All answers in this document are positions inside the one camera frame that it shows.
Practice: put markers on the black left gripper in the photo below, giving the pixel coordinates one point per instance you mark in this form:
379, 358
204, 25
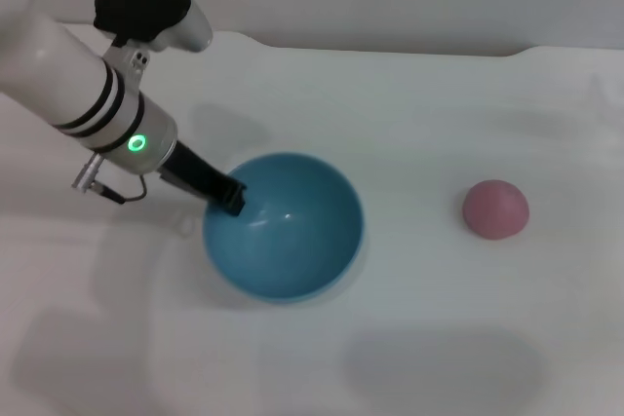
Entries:
195, 172

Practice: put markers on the blue bowl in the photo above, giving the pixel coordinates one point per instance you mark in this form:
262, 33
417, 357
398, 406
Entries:
292, 240

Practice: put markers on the pink peach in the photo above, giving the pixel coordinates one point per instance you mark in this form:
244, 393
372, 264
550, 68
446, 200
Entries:
495, 209

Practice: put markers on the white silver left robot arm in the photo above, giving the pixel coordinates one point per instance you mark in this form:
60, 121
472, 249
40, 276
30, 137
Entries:
63, 75

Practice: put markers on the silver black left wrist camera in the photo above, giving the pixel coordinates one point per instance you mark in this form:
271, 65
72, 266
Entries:
146, 9

